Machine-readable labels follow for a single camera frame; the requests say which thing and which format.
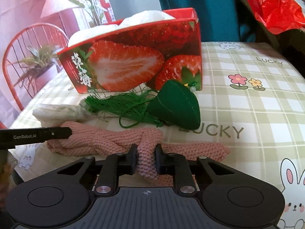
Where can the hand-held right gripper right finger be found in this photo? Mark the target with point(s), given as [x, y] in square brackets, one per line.
[160, 159]

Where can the teal curtain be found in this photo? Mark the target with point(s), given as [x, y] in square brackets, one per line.
[214, 4]

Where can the red plastic bag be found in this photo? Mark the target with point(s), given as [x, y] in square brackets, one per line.
[274, 7]

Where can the white plastic wrapper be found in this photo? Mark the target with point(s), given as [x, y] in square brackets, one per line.
[59, 111]

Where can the white plain cloth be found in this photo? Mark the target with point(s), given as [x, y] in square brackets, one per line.
[150, 16]

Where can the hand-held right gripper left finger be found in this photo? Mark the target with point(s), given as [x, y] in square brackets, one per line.
[133, 159]

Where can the pink knitted scarf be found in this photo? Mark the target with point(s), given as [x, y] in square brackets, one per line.
[95, 140]

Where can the red strawberry print box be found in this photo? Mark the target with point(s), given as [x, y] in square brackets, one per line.
[133, 59]

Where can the green tasselled plush ornament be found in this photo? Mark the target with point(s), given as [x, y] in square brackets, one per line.
[176, 107]

